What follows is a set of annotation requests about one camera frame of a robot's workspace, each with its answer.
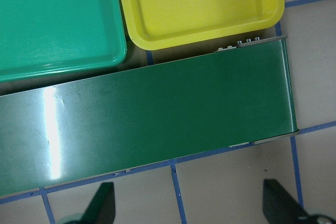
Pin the green conveyor belt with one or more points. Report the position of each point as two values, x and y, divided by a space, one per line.
81 129

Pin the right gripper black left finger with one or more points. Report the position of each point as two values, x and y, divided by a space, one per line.
102 206

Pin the yellow plastic tray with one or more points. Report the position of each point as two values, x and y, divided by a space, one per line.
160 24

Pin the green plastic tray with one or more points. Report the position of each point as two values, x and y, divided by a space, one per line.
47 37

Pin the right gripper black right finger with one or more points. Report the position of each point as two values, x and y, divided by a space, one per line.
279 206

